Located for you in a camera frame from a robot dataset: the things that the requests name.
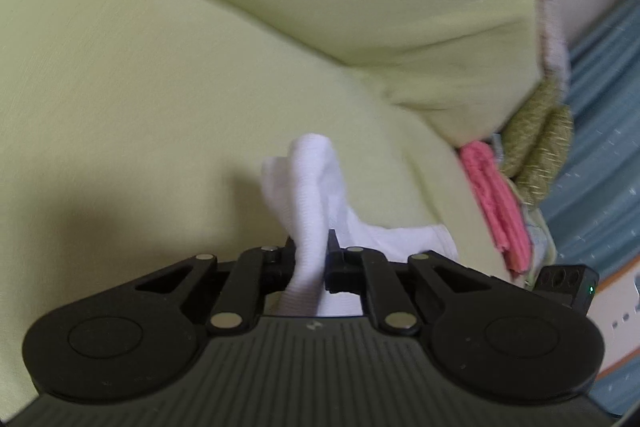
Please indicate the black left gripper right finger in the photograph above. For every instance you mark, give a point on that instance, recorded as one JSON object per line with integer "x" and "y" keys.
{"x": 488, "y": 336}

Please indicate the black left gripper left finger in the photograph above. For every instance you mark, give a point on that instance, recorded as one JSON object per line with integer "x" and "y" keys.
{"x": 138, "y": 337}

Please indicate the white cotton garment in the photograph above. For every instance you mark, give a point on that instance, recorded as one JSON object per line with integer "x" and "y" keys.
{"x": 306, "y": 192}

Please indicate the white power strip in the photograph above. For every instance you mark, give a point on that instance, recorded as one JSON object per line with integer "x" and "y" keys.
{"x": 615, "y": 310}

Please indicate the light blue curtain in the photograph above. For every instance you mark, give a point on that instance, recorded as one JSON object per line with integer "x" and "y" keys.
{"x": 593, "y": 207}

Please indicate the pink knitted cloth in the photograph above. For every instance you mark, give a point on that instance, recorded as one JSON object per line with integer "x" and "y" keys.
{"x": 499, "y": 205}

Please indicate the olive green fuzzy cloth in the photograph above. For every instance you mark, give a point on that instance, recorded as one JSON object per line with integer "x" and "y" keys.
{"x": 536, "y": 142}

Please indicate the light green sofa cover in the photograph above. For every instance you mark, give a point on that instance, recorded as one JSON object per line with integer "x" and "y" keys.
{"x": 132, "y": 131}

